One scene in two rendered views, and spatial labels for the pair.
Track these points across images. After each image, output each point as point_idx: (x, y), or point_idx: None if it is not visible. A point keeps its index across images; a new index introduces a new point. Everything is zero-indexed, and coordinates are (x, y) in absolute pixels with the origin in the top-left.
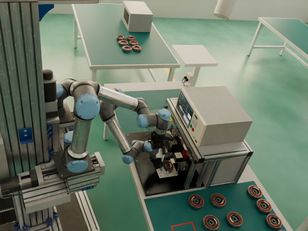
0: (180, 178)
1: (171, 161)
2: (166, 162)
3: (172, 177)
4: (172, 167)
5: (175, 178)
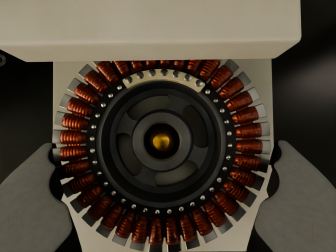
0: (309, 24)
1: (189, 56)
2: (105, 122)
3: (279, 104)
4: (208, 69)
5: (290, 68)
